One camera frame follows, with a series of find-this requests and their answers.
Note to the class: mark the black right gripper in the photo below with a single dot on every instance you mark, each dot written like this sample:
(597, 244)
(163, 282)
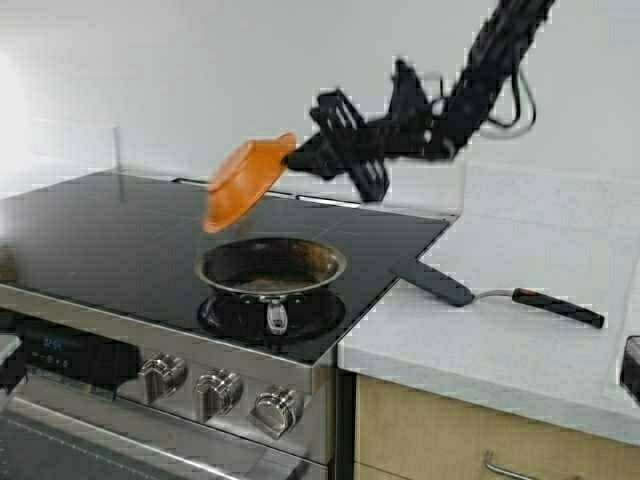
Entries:
(348, 144)

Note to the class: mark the orange plastic bowl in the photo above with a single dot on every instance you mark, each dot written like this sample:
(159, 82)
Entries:
(243, 179)

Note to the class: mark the black spatula orange handle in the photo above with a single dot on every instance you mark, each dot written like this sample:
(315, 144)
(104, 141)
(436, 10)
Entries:
(454, 293)

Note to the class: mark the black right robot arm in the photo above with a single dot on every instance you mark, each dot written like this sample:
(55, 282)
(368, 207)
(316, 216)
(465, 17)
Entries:
(493, 59)

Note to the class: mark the stainless steel frying pan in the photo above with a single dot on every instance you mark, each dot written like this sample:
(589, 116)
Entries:
(271, 271)

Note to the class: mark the middle steel stove knob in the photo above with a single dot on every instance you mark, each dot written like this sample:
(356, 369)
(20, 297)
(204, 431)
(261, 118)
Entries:
(216, 393)

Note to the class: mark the steel stove knob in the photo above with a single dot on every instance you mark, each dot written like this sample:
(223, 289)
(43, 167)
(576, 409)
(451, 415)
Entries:
(277, 410)
(161, 375)
(216, 393)

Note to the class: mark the right steel stove knob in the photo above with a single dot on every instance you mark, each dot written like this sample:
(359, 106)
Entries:
(277, 410)

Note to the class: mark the left steel stove knob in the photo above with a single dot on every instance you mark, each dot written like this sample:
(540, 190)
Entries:
(161, 375)

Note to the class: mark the black glass cooktop stove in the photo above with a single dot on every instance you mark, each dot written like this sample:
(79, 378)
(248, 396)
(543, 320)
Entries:
(97, 275)

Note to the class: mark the wooden cabinet drawer front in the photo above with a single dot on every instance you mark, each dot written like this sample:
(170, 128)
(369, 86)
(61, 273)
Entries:
(403, 433)

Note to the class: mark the black left gripper at edge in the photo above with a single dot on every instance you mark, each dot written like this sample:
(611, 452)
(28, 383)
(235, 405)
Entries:
(13, 363)

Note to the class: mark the black object at right edge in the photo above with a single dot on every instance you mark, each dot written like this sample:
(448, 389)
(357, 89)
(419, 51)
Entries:
(630, 366)

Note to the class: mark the steel drawer handle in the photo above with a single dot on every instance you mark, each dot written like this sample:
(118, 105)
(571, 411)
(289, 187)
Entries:
(507, 468)

